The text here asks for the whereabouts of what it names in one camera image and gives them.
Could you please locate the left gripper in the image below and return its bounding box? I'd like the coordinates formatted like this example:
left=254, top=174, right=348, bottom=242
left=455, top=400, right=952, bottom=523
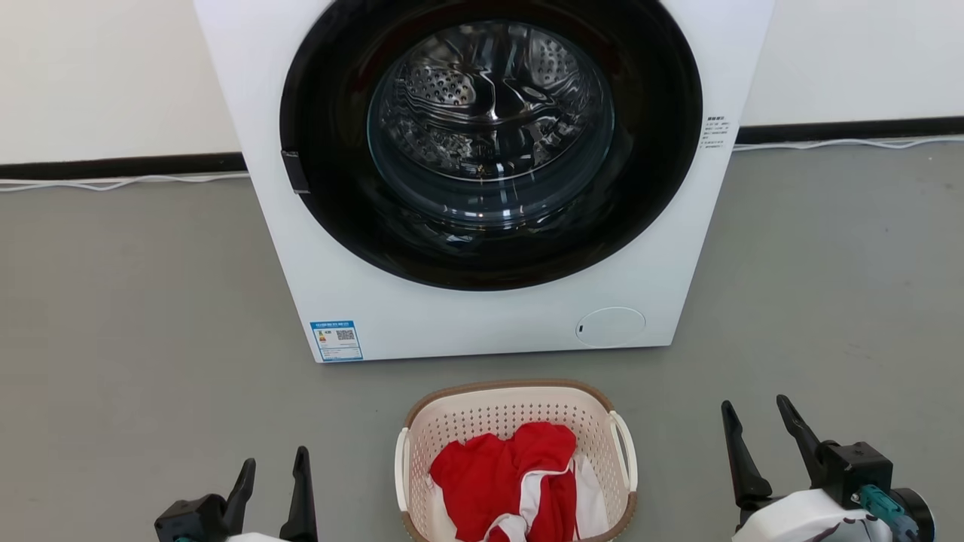
left=223, top=446, right=319, bottom=542

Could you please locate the round white filter cover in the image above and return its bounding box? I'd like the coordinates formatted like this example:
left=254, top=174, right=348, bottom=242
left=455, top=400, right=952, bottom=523
left=575, top=306, right=647, bottom=349

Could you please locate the white front-load washing machine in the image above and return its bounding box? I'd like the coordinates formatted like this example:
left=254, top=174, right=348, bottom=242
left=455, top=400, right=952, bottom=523
left=194, top=0, right=776, bottom=364

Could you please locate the blue energy label sticker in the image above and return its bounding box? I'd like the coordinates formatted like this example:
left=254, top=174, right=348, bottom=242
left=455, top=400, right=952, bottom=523
left=310, top=321, right=364, bottom=363

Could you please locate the thin white floor cable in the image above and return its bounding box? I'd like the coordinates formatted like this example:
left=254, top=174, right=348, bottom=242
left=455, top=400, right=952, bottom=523
left=732, top=135, right=964, bottom=151
left=0, top=172, right=251, bottom=193

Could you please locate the cream perforated laundry basket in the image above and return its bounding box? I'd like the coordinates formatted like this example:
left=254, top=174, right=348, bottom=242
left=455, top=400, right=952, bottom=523
left=394, top=379, right=639, bottom=542

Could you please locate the black washer door handle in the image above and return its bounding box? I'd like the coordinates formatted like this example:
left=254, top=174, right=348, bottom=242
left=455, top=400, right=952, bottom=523
left=281, top=150, right=311, bottom=195

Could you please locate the red and white garment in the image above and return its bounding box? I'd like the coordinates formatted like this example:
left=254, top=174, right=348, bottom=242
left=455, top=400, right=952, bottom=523
left=428, top=422, right=611, bottom=542

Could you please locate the dark round washer door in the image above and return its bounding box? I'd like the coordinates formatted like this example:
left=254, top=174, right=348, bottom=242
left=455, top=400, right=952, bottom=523
left=279, top=0, right=704, bottom=292

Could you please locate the teal cable connector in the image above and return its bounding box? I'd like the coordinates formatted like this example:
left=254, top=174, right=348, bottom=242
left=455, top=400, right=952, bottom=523
left=857, top=486, right=905, bottom=522

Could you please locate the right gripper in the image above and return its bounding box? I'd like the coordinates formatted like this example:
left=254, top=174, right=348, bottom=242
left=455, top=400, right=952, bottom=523
left=721, top=395, right=894, bottom=542

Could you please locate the printed warning text label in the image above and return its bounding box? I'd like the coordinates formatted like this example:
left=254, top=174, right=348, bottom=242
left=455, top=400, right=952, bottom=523
left=700, top=114, right=731, bottom=150

